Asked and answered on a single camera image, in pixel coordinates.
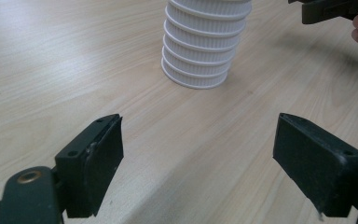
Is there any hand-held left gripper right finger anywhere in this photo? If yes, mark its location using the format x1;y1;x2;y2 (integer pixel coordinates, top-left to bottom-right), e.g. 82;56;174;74
272;112;358;218

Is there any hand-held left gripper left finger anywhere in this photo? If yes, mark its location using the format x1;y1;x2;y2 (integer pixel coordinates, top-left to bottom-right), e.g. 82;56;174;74
54;113;125;219

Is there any stack of paper cups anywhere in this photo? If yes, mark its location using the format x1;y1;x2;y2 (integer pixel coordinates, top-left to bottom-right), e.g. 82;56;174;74
160;0;254;91

